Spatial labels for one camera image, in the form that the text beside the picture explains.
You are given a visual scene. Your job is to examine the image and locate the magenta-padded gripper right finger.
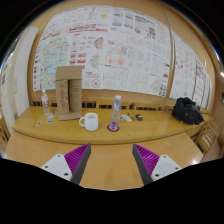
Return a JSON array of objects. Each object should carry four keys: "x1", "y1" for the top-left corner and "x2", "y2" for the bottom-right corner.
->
[{"x1": 131, "y1": 143, "x2": 183, "y2": 186}]

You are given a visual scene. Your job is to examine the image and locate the row of wooden chairs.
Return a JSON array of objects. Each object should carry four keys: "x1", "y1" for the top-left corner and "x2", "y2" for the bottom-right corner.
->
[{"x1": 31, "y1": 98, "x2": 174, "y2": 112}]

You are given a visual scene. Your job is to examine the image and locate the flat round red coaster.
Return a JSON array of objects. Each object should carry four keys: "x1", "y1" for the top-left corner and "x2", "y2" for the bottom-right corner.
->
[{"x1": 106, "y1": 124, "x2": 121, "y2": 133}]

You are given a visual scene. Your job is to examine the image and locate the wooden slatted chair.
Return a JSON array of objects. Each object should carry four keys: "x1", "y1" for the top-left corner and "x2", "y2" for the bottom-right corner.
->
[{"x1": 194, "y1": 121, "x2": 223, "y2": 154}]

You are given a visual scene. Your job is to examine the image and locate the brown cardboard box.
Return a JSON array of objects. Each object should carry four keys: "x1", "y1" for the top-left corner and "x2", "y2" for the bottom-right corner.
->
[{"x1": 54, "y1": 65, "x2": 84, "y2": 122}]

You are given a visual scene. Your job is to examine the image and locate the white remote control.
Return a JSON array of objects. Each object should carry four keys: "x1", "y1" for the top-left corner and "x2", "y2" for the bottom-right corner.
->
[{"x1": 121, "y1": 113, "x2": 133, "y2": 123}]

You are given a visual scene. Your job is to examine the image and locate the clear white-capped water bottle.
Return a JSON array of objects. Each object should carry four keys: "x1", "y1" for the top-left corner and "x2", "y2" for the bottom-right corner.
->
[{"x1": 108, "y1": 94, "x2": 123, "y2": 132}]

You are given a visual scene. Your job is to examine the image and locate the large printed wall posters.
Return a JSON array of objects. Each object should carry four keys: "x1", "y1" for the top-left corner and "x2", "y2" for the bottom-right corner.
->
[{"x1": 32, "y1": 4, "x2": 174, "y2": 98}]

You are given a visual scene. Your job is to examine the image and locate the white ceramic mug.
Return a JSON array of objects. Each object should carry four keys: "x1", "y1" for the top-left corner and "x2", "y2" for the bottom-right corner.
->
[{"x1": 78, "y1": 112, "x2": 100, "y2": 132}]

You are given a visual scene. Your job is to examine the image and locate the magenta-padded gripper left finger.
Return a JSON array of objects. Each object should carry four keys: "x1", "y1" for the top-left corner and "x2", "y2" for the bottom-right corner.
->
[{"x1": 40, "y1": 142, "x2": 92, "y2": 185}]

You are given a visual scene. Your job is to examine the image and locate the black bag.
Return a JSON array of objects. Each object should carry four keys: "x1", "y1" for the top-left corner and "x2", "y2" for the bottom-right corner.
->
[{"x1": 171, "y1": 97, "x2": 205, "y2": 126}]

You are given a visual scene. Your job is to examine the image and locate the clear red-labelled water bottle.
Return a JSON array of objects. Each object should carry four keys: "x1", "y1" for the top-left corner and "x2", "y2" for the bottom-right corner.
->
[{"x1": 41, "y1": 88, "x2": 51, "y2": 117}]

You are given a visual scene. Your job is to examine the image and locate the narrow printed wall posters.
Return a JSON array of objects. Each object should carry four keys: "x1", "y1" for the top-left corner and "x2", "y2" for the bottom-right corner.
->
[{"x1": 169, "y1": 33, "x2": 213, "y2": 109}]

